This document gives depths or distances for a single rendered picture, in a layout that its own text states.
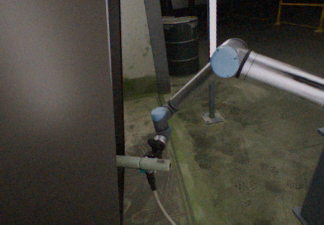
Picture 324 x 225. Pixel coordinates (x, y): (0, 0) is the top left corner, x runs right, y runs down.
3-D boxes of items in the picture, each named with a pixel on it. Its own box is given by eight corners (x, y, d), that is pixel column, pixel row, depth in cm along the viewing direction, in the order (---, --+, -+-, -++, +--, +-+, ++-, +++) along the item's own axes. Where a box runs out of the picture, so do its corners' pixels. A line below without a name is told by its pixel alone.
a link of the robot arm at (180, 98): (242, 26, 87) (166, 100, 136) (233, 33, 79) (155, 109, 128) (259, 45, 87) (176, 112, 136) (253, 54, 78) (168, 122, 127)
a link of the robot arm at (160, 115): (157, 104, 124) (161, 120, 130) (146, 113, 116) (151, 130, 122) (169, 105, 119) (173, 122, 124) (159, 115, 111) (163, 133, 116)
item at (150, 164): (176, 188, 104) (170, 156, 93) (174, 195, 100) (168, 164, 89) (99, 177, 119) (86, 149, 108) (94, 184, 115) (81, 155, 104)
